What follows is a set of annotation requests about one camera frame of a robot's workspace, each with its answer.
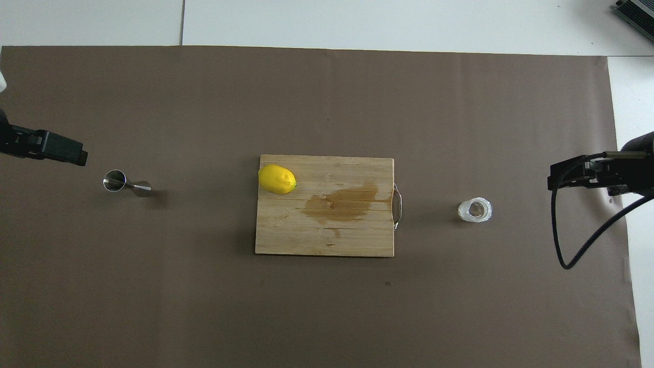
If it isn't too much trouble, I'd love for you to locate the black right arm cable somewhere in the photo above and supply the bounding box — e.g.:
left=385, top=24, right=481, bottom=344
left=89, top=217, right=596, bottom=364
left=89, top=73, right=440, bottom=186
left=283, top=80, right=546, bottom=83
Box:
left=551, top=152, right=654, bottom=270

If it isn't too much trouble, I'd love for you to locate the wooden cutting board, metal handle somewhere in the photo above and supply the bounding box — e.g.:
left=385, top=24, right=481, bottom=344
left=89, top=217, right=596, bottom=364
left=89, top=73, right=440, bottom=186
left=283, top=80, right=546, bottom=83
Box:
left=255, top=154, right=403, bottom=258

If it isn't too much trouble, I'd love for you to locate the grey finned metal device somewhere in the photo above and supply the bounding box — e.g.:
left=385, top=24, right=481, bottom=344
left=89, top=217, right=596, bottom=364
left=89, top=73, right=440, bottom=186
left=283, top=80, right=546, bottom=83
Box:
left=613, top=0, right=654, bottom=29

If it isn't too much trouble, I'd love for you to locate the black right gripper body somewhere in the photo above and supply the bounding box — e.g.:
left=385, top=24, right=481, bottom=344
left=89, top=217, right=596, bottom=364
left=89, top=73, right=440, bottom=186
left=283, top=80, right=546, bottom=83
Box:
left=588, top=132, right=654, bottom=198

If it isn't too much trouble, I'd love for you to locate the steel double jigger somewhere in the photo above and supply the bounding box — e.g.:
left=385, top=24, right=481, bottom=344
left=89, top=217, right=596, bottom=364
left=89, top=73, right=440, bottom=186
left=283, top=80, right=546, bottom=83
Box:
left=103, top=169, right=152, bottom=198

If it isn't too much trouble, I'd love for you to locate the yellow lemon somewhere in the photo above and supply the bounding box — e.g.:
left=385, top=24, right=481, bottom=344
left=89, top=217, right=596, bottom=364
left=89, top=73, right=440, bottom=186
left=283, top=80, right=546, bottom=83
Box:
left=258, top=164, right=297, bottom=195

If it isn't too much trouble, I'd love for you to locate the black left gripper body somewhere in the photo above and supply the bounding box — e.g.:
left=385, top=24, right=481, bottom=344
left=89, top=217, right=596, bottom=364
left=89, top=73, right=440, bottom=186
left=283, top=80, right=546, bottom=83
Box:
left=0, top=109, right=24, bottom=156

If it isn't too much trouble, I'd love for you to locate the brown paper table mat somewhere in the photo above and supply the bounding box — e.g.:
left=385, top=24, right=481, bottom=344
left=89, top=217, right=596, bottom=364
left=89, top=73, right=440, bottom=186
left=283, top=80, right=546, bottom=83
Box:
left=0, top=45, right=642, bottom=368

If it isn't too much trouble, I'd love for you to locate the clear textured glass cup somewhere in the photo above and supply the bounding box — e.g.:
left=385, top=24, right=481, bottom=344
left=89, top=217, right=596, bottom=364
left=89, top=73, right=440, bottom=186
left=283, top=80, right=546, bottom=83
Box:
left=458, top=197, right=493, bottom=223

